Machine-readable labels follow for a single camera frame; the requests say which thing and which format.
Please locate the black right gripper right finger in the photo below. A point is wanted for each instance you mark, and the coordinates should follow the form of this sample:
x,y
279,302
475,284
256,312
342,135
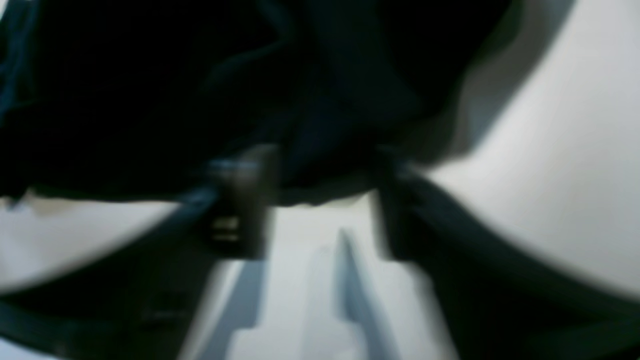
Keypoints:
x,y
497,302

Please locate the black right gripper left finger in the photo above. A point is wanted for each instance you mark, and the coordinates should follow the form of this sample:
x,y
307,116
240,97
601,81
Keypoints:
x,y
83,280

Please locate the black graphic t-shirt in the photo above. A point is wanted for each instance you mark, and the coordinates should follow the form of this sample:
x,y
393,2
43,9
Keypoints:
x,y
133,99

